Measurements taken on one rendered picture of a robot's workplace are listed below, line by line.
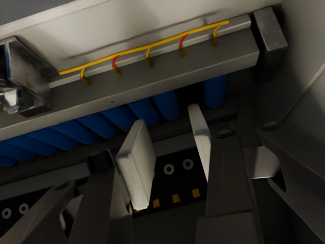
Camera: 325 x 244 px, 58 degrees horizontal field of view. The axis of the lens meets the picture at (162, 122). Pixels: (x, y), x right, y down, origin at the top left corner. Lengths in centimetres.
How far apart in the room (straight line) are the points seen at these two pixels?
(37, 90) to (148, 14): 7
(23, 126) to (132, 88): 8
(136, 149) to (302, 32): 11
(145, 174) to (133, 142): 2
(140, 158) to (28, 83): 7
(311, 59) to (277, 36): 2
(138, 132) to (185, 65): 5
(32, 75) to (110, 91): 5
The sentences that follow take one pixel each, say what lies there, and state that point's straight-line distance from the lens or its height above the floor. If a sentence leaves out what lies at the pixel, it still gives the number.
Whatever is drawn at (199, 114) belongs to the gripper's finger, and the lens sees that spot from 17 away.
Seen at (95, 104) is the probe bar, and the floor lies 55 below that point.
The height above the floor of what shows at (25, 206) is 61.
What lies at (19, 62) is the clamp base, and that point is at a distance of 17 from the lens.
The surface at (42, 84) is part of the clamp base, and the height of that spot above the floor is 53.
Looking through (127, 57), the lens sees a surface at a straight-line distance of 19.
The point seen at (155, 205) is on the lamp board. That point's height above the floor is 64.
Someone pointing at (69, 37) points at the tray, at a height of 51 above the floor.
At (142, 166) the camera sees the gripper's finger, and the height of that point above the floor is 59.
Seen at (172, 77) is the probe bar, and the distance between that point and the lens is 18.
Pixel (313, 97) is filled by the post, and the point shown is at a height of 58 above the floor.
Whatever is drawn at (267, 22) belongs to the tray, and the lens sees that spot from 19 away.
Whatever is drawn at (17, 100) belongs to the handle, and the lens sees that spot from 17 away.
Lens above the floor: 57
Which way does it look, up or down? 2 degrees down
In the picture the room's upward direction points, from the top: 164 degrees clockwise
